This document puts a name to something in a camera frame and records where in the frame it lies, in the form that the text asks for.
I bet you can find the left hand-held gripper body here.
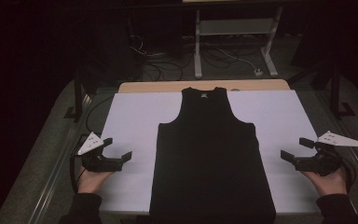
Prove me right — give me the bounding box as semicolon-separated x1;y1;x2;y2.
76;131;124;173

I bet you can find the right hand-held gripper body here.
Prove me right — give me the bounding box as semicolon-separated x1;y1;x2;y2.
293;130;358;177

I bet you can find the black tank top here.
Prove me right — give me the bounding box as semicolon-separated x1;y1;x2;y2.
148;86;277;224

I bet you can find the person's left hand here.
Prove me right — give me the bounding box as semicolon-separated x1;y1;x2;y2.
77;166;116;195

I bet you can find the person's right hand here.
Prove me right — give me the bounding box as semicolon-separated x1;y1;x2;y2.
301;167;349;198

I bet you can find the black metal stand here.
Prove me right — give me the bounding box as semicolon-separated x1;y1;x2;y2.
63;69;99;123
287;57;357;119

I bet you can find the left hand-held gripper cable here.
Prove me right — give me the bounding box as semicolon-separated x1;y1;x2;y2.
69;153;87;194

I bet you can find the thin black floor cable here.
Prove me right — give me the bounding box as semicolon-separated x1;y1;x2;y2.
85;95;115;135

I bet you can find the metal floor rail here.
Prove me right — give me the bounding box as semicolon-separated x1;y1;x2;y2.
318;91;358;194
27;92;92;224

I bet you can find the black looped floor cable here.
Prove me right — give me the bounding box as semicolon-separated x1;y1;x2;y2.
143;60;185;82

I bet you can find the grey floor cable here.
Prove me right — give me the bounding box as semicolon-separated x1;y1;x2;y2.
130;35;169;58

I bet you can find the white floor cable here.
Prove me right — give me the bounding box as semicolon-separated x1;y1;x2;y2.
203;43;257;72

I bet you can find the white metal desk frame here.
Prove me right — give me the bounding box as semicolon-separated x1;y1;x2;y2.
193;6;284;79

